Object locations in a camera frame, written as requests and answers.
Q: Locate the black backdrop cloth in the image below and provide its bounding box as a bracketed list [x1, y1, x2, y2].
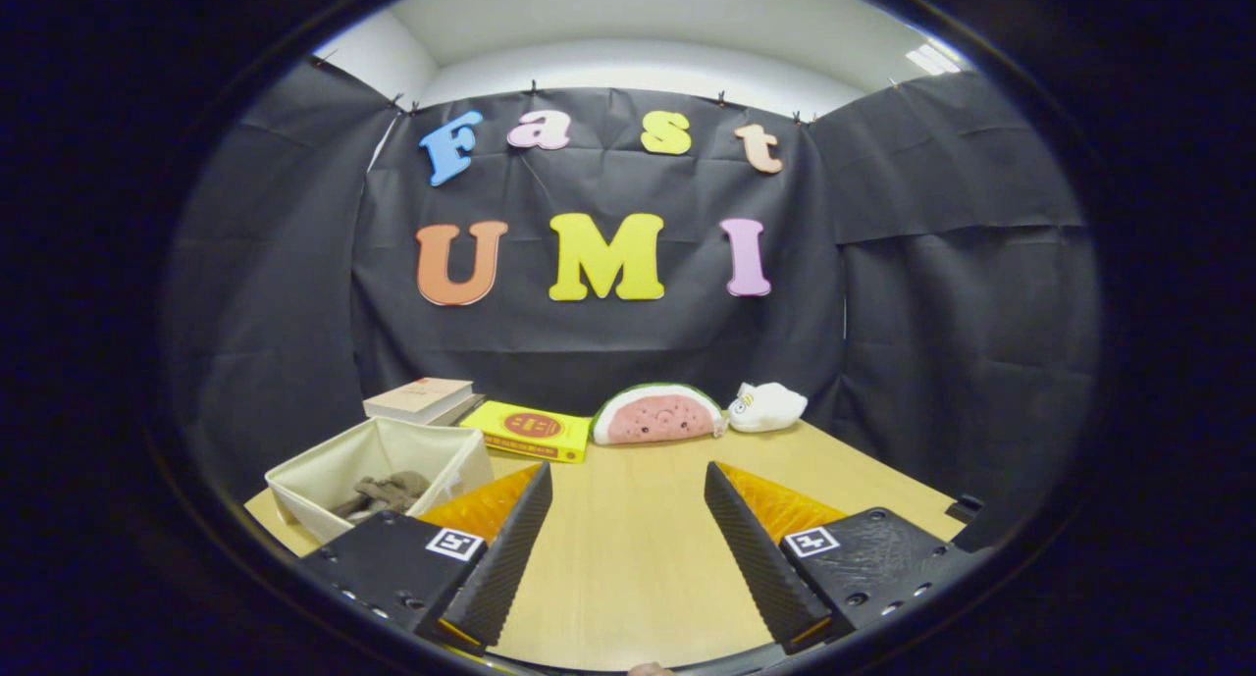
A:
[162, 58, 1100, 549]

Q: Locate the beige book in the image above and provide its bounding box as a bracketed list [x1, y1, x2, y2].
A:
[363, 377, 476, 427]

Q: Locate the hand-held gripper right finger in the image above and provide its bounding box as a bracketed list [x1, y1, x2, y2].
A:
[704, 461, 974, 654]

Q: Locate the white plush toy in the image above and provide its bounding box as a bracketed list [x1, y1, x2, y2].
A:
[727, 382, 809, 434]

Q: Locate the cream fabric storage box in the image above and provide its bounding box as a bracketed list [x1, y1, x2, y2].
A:
[265, 416, 495, 545]

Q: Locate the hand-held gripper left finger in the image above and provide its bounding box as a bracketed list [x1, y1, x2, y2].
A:
[299, 461, 555, 654]

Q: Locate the watermelon slice plush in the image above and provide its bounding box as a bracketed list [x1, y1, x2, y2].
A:
[592, 383, 727, 446]

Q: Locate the yellow book with red circle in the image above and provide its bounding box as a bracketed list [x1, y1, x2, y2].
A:
[459, 400, 593, 464]

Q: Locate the small ceiling light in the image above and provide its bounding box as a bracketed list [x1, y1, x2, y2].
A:
[905, 43, 963, 77]

